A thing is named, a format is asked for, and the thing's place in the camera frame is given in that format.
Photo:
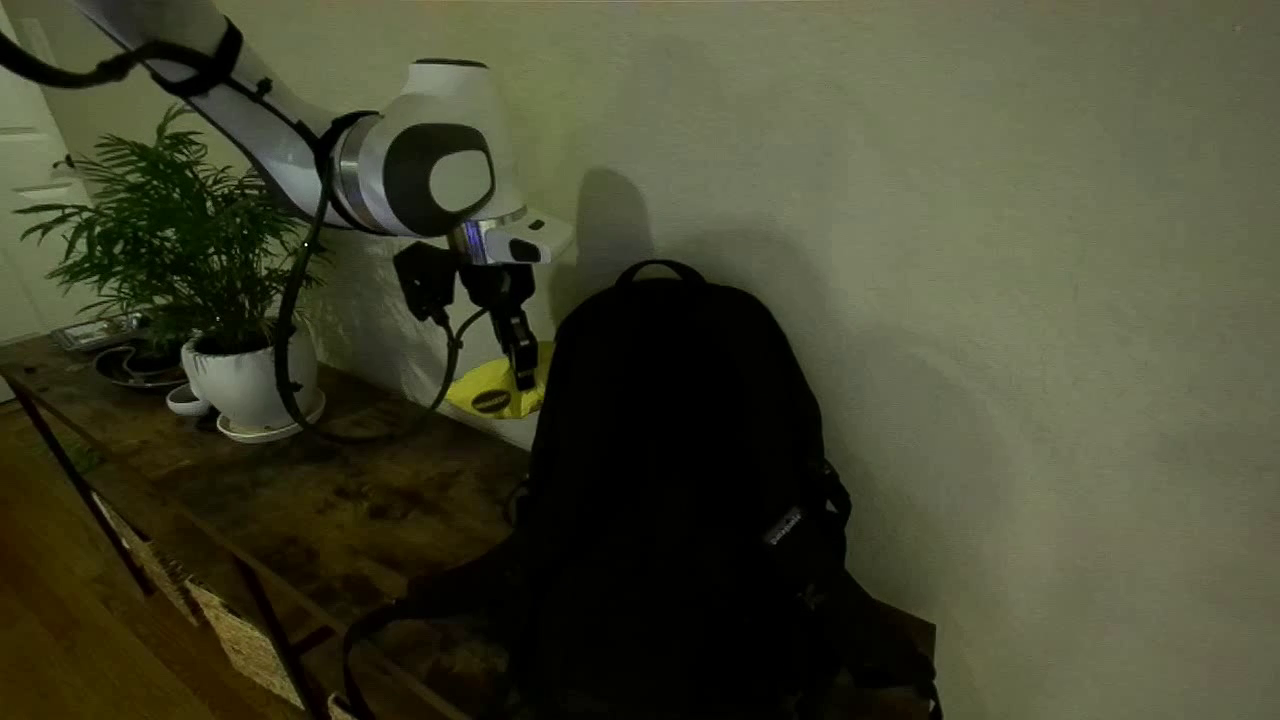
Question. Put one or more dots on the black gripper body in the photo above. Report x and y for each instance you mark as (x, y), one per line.
(501, 288)

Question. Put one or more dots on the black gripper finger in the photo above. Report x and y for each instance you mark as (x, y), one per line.
(521, 349)

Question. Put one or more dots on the yellow fabric pouch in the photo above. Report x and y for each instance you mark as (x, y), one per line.
(487, 394)

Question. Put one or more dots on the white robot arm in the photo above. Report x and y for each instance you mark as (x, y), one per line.
(264, 126)

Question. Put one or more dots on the white plant pot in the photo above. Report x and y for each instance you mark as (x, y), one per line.
(245, 382)

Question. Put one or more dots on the white pot saucer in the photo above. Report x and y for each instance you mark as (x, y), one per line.
(253, 432)

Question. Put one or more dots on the small white cup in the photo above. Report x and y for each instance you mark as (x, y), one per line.
(185, 400)

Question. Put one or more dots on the green palm plant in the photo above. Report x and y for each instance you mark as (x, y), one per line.
(174, 227)

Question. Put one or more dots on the dark shallow plant dish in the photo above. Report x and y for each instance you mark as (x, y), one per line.
(132, 365)

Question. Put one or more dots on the black metal table frame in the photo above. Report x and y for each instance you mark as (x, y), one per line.
(80, 485)

